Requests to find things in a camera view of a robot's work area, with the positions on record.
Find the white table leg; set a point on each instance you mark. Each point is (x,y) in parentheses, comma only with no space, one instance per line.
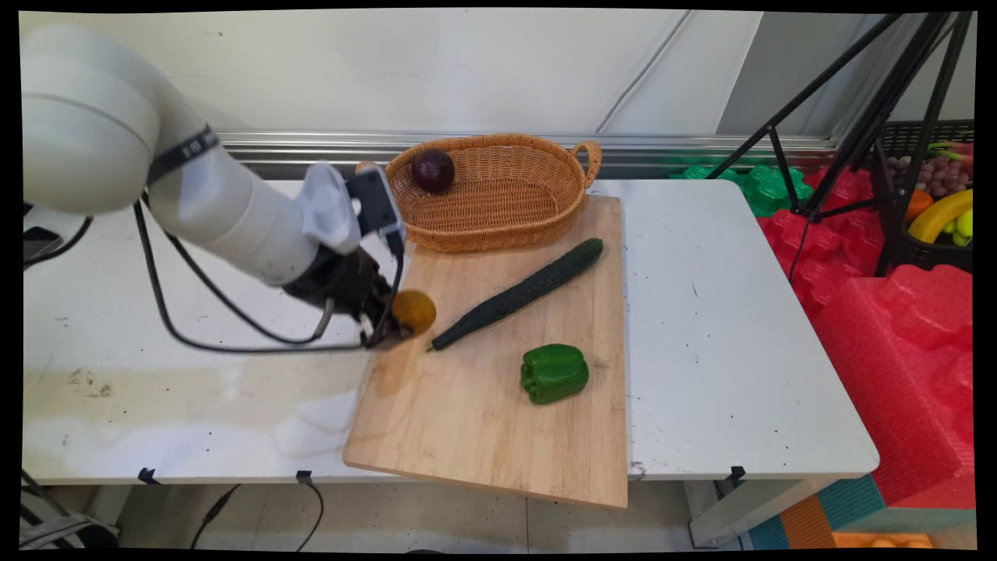
(748,510)

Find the black table clip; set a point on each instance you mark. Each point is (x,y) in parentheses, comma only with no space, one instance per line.
(146,475)
(738,473)
(304,476)

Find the red foam mat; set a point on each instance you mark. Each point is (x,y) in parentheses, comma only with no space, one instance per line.
(826,249)
(896,374)

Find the black tripod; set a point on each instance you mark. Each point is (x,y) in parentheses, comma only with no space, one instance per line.
(872,125)

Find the green toy bell pepper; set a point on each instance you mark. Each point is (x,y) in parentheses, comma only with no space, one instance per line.
(554,374)

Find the grey metal frame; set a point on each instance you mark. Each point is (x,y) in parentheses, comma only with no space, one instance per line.
(62,534)

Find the orange toy fruit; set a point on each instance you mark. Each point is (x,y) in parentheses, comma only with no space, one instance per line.
(919,204)

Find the wooden cutting board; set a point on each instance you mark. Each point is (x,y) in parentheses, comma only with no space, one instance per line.
(467,421)

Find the dark green toy cucumber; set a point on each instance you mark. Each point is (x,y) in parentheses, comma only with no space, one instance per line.
(522,292)

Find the yellow-orange toy fruit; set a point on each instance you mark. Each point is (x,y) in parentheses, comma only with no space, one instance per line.
(417,312)

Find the metal wall rail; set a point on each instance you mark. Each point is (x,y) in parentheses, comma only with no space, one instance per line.
(685,148)

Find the orange foam mat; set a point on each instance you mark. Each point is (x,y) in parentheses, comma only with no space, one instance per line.
(808,523)

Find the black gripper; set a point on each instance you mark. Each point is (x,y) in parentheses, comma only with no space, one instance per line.
(339,284)

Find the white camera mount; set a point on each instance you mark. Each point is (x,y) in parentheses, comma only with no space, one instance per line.
(331,206)

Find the teal foam mat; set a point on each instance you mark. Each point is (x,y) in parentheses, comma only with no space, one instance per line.
(849,499)

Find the purple toy grapes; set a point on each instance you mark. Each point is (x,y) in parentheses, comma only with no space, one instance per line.
(938,175)

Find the green foam mat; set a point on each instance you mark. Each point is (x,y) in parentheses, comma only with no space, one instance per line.
(767,191)

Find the black smartphone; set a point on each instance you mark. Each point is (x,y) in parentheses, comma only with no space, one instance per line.
(37,243)

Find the yellow-green toy fruit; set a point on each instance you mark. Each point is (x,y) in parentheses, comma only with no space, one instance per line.
(964,226)

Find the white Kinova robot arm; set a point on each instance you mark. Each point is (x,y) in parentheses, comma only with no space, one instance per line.
(101,132)

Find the yellow toy banana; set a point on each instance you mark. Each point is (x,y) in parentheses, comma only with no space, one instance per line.
(938,216)

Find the dark purple toy onion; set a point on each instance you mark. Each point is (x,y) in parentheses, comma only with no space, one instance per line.
(433,171)

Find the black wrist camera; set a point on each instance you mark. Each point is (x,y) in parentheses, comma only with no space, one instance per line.
(380,206)

